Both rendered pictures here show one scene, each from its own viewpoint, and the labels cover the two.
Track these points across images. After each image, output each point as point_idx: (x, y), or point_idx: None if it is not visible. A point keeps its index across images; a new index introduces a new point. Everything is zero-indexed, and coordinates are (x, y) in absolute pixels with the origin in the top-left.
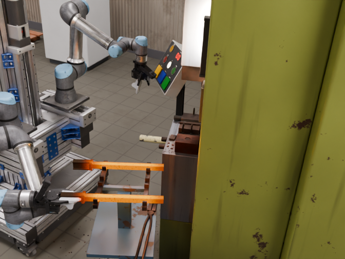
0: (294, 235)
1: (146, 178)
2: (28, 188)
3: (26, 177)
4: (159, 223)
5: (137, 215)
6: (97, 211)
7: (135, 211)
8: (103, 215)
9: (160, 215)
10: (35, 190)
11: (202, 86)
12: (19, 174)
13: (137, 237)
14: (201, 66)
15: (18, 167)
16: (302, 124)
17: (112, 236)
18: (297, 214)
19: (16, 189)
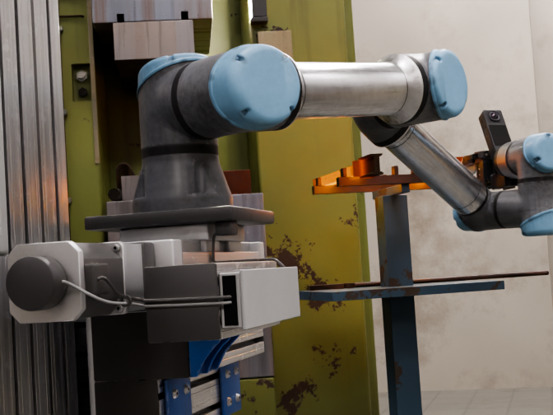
0: (367, 233)
1: None
2: (472, 177)
3: (456, 159)
4: (273, 394)
5: (362, 287)
6: (383, 288)
7: (352, 288)
8: (388, 287)
9: (273, 366)
10: (501, 146)
11: (281, 30)
12: (218, 411)
13: (420, 283)
14: (266, 2)
15: (253, 336)
16: None
17: (439, 283)
18: (364, 196)
19: (518, 140)
